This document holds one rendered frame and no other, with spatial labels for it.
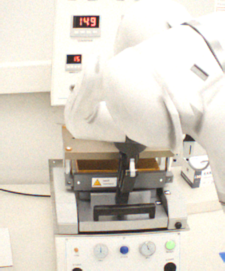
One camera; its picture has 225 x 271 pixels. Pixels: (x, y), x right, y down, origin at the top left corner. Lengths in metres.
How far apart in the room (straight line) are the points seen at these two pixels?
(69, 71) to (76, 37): 0.10
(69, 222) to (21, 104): 0.66
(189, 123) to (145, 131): 0.04
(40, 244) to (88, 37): 0.63
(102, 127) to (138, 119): 0.40
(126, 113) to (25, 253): 0.98
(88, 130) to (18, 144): 0.90
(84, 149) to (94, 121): 0.35
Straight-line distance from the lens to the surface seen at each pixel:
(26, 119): 1.71
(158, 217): 1.18
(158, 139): 0.47
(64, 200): 1.18
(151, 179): 1.22
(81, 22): 1.30
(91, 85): 0.71
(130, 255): 1.20
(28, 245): 1.44
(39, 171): 1.80
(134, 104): 0.46
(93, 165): 1.23
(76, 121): 0.85
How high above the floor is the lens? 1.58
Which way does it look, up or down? 20 degrees down
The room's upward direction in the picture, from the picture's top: 2 degrees clockwise
